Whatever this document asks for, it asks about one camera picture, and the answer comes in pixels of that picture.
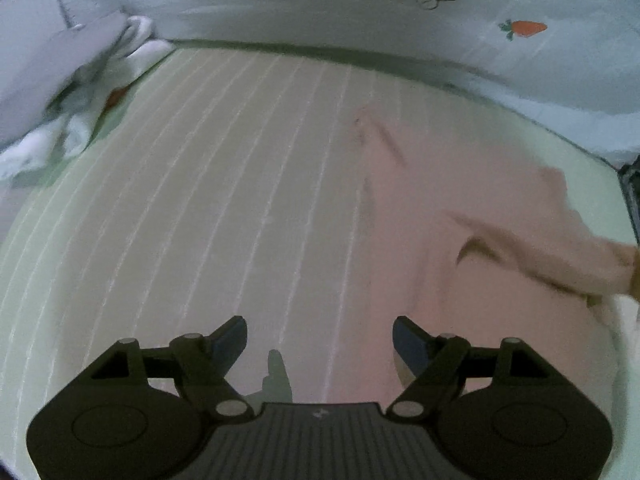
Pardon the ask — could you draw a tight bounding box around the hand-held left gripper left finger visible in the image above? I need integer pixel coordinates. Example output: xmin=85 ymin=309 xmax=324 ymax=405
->
xmin=87 ymin=315 xmax=256 ymax=421

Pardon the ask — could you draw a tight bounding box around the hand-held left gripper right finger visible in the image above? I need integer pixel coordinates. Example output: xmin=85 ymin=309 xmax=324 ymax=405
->
xmin=385 ymin=316 xmax=553 ymax=421

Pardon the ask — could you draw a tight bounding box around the beige garment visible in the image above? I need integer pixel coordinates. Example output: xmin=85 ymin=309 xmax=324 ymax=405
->
xmin=345 ymin=100 xmax=640 ymax=411

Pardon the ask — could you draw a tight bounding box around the green checked bed sheet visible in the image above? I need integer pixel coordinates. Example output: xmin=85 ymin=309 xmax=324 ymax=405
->
xmin=0 ymin=42 xmax=640 ymax=480

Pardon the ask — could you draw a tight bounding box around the folded white garment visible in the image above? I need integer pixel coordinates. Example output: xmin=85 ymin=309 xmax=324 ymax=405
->
xmin=0 ymin=15 xmax=173 ymax=181

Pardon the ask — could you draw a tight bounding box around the folded grey garment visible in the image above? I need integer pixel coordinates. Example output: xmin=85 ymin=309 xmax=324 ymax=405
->
xmin=0 ymin=10 xmax=128 ymax=146

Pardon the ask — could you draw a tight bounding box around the light blue carrot print curtain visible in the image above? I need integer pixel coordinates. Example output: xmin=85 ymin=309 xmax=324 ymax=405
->
xmin=0 ymin=0 xmax=640 ymax=161

